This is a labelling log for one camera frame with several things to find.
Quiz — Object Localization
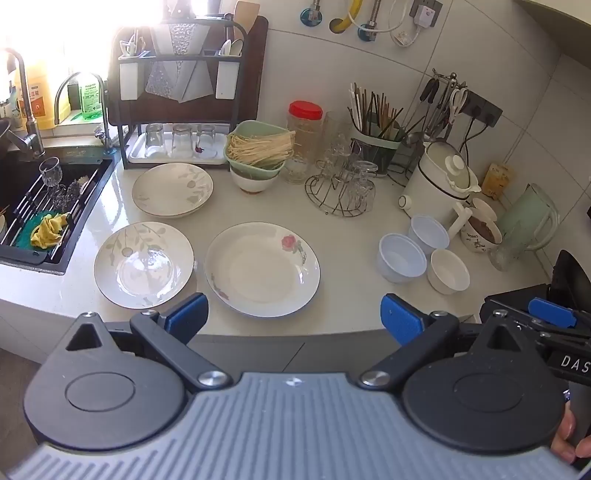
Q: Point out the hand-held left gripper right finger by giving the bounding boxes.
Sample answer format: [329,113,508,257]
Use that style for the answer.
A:
[359,294,534,393]

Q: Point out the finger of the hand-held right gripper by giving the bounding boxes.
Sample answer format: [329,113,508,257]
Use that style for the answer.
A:
[480,285,550,324]
[529,298,581,330]

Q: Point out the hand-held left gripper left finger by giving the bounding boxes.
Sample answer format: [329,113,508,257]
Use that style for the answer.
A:
[65,292,233,393]

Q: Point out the translucent white plastic bowl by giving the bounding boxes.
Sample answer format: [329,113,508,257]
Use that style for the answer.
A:
[409,213,451,254]
[376,233,428,284]

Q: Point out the white leaf-pattern plate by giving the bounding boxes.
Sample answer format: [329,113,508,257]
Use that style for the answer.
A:
[94,222,195,309]
[132,163,214,219]

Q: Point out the white pink-flower plate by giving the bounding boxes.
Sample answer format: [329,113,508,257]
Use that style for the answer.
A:
[204,222,321,318]

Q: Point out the person's right hand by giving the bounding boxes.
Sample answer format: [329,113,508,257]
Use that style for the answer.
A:
[549,406,591,468]

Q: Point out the clear drinking glass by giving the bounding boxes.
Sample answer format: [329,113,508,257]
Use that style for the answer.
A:
[488,230,523,273]

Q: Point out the white ceramic bowl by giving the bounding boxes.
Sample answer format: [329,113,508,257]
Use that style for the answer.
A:
[427,249,471,295]

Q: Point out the patterned bowl with brown food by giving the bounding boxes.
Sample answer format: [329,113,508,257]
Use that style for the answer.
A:
[460,213,504,254]

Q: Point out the pale green kettle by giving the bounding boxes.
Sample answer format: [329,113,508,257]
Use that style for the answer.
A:
[496,183,560,252]

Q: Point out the small white bowl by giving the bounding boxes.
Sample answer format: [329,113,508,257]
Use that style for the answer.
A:
[470,198,498,223]

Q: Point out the yellow packet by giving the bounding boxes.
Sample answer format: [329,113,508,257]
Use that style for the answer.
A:
[481,162,513,200]

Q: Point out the clear glass cup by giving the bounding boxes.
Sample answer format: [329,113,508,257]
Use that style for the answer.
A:
[344,161,377,214]
[318,145,352,182]

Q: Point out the white electric pot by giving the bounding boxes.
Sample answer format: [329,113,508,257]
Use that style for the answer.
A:
[398,141,482,238]

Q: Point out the white bowl with red foot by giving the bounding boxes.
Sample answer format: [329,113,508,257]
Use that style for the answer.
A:
[229,166,283,195]

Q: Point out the black sink drain rack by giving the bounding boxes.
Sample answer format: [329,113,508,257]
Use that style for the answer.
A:
[0,159,114,265]

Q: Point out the green chopstick holder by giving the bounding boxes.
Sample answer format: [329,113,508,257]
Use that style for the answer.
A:
[351,124,406,177]

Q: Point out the yellow cloth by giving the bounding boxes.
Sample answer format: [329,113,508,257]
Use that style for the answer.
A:
[30,213,71,250]

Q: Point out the white tray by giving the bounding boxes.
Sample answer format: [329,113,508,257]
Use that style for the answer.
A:
[128,124,230,166]

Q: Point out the steel wool scrubber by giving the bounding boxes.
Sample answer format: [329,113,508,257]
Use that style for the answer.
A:
[48,181,82,212]

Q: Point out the upturned clear glass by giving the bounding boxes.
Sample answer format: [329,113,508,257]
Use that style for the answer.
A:
[144,123,166,158]
[196,124,219,158]
[172,124,194,158]

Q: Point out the green cloth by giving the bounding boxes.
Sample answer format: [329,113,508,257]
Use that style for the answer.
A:
[14,211,70,251]

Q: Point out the pale dry noodles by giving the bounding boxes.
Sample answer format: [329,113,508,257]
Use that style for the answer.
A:
[228,130,296,168]

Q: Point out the dark power strip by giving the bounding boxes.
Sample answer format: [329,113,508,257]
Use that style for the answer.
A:
[455,90,503,128]

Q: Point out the tall clear glass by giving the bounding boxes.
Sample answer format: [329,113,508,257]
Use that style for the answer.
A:
[323,111,352,155]

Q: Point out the wine glass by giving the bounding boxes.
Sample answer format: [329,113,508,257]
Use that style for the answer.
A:
[39,158,63,188]

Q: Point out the green bowl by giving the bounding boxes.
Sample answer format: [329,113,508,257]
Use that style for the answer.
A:
[225,120,296,180]

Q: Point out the white kitchen scissors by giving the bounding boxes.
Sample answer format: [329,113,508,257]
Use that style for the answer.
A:
[449,87,468,117]

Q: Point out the bundle of chopsticks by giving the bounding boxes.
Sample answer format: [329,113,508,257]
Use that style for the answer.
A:
[348,82,404,139]

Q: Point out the clear jar with red lid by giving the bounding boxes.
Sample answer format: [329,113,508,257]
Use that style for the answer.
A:
[287,100,324,160]

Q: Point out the black kitchen tongs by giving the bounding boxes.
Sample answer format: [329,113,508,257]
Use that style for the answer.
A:
[419,78,440,110]

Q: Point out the metal utensil hook rack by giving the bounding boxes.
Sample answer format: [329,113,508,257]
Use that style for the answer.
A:
[431,68,468,89]

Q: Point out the black sink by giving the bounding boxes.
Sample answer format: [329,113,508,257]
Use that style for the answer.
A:
[0,147,115,277]

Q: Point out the brown cutting board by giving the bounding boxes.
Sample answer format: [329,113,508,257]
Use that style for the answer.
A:
[108,16,269,136]

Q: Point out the green detergent bottle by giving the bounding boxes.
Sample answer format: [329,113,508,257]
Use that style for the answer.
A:
[79,74,107,123]

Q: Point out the white cutlery holder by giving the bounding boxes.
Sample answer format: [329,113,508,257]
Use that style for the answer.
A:
[215,53,243,100]
[119,58,145,101]

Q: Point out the grey textured board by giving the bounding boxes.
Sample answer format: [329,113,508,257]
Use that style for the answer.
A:
[145,22,216,103]

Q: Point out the black dish rack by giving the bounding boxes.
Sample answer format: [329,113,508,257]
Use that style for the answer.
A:
[105,14,252,169]

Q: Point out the thin curved faucet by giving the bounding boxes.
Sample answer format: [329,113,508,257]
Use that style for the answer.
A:
[54,71,115,154]

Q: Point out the dark kitchen faucet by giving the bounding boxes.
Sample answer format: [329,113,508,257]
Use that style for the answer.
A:
[4,48,46,161]

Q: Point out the yellow detergent bottle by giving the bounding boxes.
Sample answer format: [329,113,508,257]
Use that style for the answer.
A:
[16,46,59,131]

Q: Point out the yellow pipe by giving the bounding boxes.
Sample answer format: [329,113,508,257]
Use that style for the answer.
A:
[329,0,364,34]

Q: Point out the wooden spatula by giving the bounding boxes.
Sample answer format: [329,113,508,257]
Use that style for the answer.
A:
[233,0,262,34]

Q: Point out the metal wire cup rack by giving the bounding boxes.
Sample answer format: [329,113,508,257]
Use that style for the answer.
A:
[305,138,377,217]

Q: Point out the black power cable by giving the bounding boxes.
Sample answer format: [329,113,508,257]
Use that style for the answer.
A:
[459,111,481,155]

